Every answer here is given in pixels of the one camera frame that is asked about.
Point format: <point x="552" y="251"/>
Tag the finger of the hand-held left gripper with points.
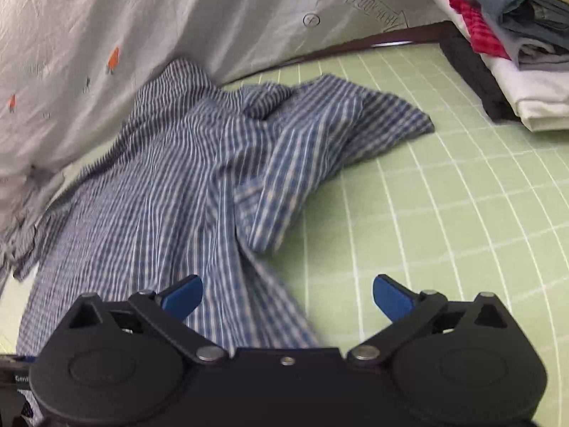
<point x="17" y="359"/>

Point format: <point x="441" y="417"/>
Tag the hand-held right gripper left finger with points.
<point x="184" y="297"/>

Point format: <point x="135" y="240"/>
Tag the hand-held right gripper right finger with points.
<point x="392" y="297"/>

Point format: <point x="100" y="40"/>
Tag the blue plaid shirt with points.
<point x="178" y="178"/>

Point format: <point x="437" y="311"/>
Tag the stack of folded clothes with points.
<point x="524" y="53"/>

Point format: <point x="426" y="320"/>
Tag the green checked cloth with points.
<point x="444" y="231"/>

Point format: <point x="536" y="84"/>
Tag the grey carrot-print sheet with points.
<point x="178" y="18"/>

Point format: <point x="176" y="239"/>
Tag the dark wooden table frame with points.
<point x="400" y="38"/>

